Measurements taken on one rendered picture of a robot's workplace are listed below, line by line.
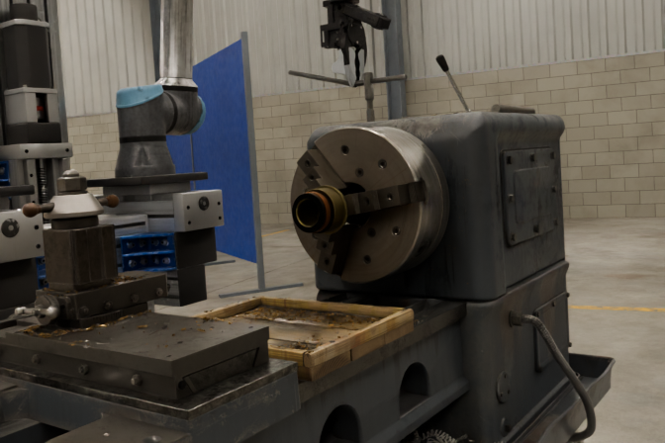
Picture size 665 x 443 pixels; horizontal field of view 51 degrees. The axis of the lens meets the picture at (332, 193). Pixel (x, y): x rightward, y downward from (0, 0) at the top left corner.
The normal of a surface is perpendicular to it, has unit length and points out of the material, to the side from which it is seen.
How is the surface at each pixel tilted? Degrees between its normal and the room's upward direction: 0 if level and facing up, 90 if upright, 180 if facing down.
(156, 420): 88
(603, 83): 90
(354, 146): 90
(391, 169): 90
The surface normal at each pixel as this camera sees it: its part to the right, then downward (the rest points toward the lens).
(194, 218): 0.83, -0.03
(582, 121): -0.43, 0.07
